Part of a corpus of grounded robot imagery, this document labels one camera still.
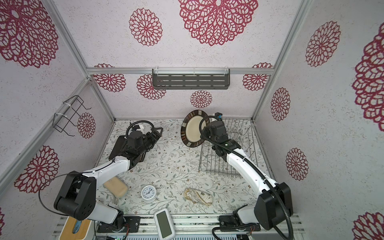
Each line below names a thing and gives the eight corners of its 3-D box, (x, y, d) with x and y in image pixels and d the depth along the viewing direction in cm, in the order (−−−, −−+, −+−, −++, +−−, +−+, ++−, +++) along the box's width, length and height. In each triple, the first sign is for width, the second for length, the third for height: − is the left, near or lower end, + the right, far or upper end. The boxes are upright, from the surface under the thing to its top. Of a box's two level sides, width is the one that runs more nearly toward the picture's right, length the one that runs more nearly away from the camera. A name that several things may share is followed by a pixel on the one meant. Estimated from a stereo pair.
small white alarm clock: (141, 202, 83) (139, 199, 79) (144, 188, 88) (142, 185, 84) (155, 202, 83) (154, 199, 79) (157, 188, 88) (156, 185, 84)
